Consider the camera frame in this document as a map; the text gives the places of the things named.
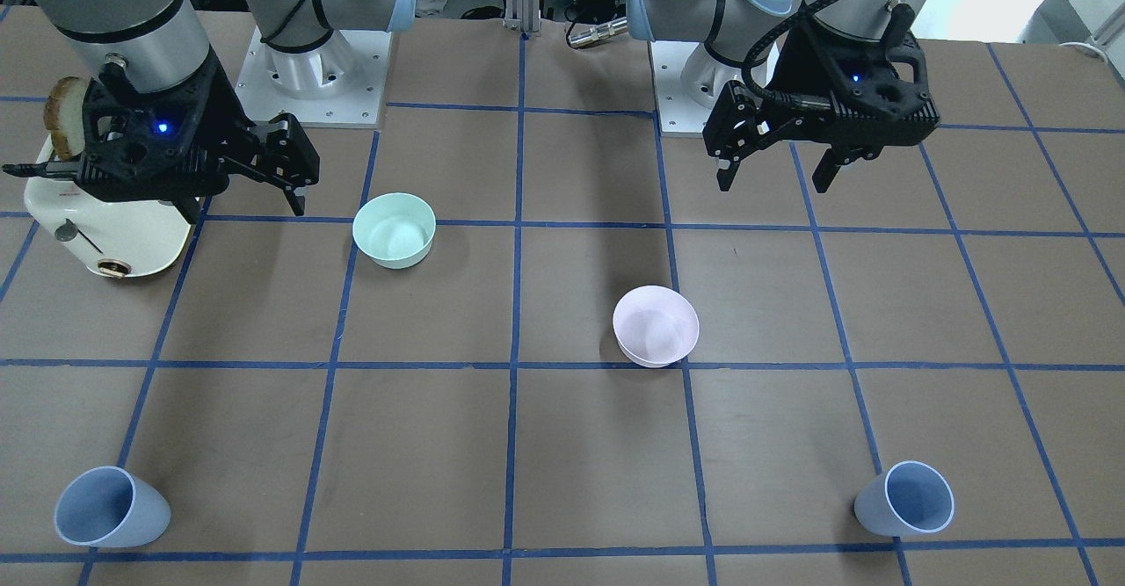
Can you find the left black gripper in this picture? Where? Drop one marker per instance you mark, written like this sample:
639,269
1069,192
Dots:
798,75

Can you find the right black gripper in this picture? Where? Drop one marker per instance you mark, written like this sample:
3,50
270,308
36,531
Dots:
230,108

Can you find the blue cup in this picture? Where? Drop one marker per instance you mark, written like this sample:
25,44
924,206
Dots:
109,507
909,499

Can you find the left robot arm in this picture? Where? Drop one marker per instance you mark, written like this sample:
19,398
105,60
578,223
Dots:
749,34

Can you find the cream white toaster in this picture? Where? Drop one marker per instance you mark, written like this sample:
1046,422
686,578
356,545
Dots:
119,240

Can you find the mint green bowl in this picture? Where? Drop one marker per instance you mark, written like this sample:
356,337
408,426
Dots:
395,230

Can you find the toast slice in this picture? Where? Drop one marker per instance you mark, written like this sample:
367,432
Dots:
63,119

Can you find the pink bowl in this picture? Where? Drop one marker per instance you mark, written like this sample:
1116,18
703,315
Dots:
655,326

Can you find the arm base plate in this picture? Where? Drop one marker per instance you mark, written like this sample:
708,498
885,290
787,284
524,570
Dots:
352,85
687,80

